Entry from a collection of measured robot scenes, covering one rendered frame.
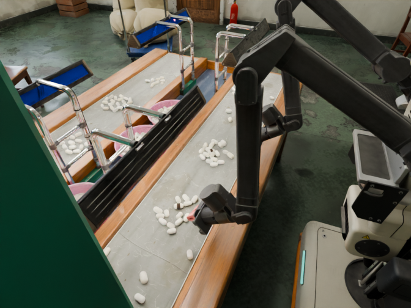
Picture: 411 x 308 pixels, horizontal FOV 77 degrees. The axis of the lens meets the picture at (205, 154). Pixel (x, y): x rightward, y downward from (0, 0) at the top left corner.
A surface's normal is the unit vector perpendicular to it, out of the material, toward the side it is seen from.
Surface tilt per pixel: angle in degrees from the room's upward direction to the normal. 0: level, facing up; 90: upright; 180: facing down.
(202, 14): 90
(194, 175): 0
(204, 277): 0
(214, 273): 0
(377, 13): 90
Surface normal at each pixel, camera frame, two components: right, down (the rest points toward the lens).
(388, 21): -0.34, 0.63
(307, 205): 0.01, -0.73
